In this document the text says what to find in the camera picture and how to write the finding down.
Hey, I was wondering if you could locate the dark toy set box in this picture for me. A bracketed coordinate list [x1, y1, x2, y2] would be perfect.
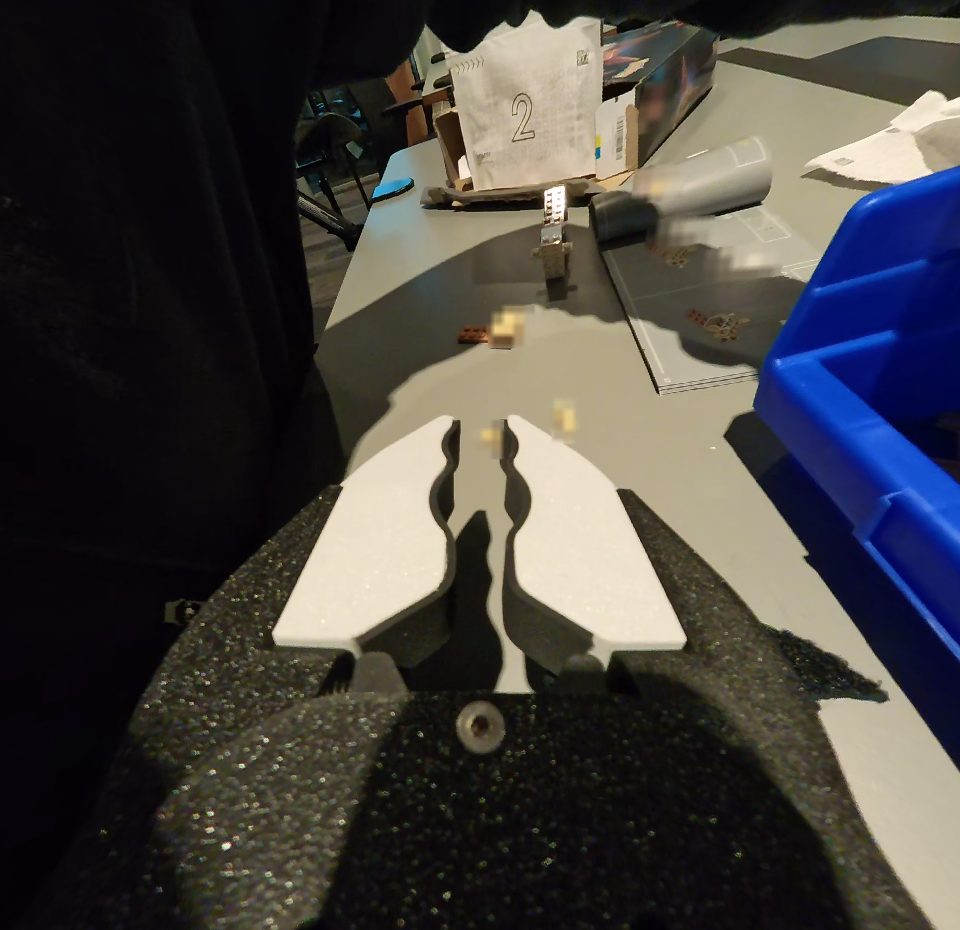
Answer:
[600, 19, 721, 170]

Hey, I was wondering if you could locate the black office chair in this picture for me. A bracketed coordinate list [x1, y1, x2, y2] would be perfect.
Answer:
[294, 109, 376, 252]

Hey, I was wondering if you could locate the instruction booklet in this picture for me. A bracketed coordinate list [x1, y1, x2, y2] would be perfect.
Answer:
[588, 137, 822, 396]

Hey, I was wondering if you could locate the person's black jacket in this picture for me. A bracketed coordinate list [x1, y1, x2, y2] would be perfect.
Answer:
[0, 0, 960, 930]

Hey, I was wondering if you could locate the torn white paper bag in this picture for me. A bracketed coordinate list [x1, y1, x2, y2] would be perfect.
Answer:
[802, 90, 960, 185]

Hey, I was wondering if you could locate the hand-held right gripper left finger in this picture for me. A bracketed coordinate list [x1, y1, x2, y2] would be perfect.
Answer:
[272, 414, 460, 650]

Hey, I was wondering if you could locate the partly built brick tower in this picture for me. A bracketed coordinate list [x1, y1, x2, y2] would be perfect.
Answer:
[531, 184, 575, 282]

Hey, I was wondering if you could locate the grey desk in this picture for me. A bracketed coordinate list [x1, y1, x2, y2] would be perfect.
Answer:
[311, 15, 960, 930]

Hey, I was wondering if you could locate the open cardboard box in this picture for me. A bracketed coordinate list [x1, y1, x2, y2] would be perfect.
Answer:
[421, 94, 646, 211]

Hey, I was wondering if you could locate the blue plastic bin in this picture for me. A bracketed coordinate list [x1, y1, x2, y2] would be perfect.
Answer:
[753, 167, 960, 631]

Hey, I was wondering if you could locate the white numbered paper bag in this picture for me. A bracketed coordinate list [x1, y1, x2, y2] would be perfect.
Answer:
[447, 17, 603, 191]

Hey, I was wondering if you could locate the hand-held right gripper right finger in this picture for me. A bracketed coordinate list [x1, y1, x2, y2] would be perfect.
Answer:
[501, 414, 689, 652]

